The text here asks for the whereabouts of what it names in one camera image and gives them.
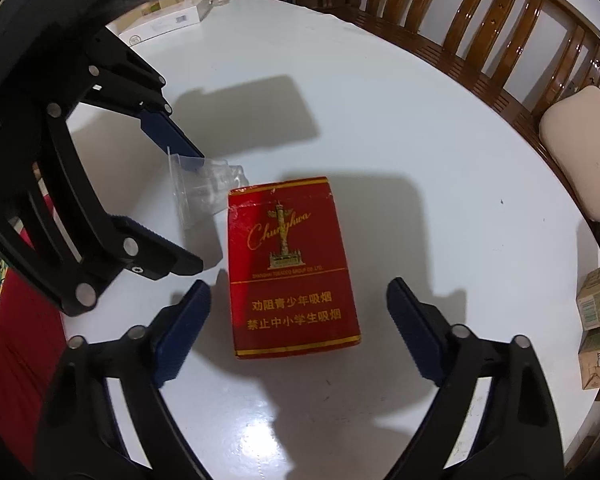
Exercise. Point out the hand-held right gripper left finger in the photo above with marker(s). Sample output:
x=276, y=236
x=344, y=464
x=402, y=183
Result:
x=180, y=335

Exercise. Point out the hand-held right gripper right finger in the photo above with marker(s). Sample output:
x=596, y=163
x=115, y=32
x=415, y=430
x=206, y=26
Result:
x=415, y=332

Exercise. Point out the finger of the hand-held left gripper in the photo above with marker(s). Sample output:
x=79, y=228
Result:
x=167, y=132
x=145, y=250

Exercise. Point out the clear plastic wrapper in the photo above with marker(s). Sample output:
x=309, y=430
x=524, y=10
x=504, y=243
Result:
x=205, y=190

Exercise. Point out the red cigarette pack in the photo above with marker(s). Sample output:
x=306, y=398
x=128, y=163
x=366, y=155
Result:
x=290, y=270

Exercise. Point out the long white box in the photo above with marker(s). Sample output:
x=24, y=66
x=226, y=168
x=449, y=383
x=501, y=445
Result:
x=165, y=20

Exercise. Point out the beige cushion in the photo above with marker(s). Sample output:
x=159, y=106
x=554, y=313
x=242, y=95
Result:
x=575, y=150

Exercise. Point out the wooden slatted bench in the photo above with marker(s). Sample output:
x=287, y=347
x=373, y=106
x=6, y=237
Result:
x=480, y=15

